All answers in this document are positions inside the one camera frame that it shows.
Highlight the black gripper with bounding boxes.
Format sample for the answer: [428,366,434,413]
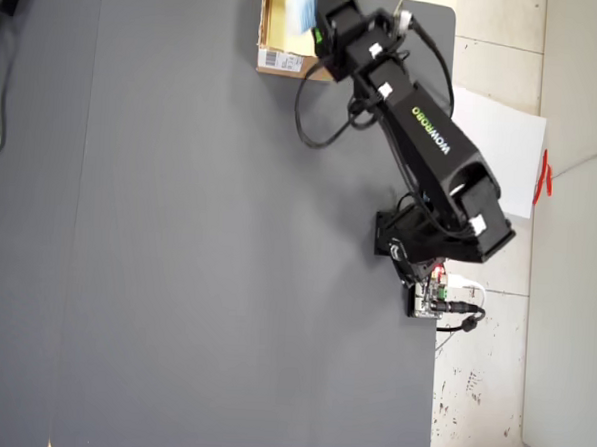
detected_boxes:
[309,0,391,85]

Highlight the white block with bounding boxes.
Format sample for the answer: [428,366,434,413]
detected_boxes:
[283,0,320,36]

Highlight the brown cardboard box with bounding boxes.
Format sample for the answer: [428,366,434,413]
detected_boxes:
[255,0,342,82]

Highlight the yellow paper sheets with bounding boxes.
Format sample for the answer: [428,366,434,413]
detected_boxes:
[263,0,322,56]

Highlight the white paper sheet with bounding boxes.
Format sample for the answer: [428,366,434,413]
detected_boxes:
[445,84,550,221]

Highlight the grey table mat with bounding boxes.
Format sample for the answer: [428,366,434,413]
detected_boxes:
[47,0,459,447]

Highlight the blue controller circuit board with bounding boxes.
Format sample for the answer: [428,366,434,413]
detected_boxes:
[405,268,451,321]

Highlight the small camera circuit board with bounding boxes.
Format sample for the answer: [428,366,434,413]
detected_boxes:
[389,7,417,40]

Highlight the thin black looped cable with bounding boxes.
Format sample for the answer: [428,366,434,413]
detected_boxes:
[290,46,384,155]

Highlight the thick black camera cable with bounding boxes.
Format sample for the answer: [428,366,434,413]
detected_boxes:
[403,16,461,121]

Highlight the white plug cable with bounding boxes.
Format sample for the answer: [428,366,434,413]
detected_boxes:
[445,273,488,307]

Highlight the black power cable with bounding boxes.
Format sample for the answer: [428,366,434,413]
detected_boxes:
[435,300,489,335]

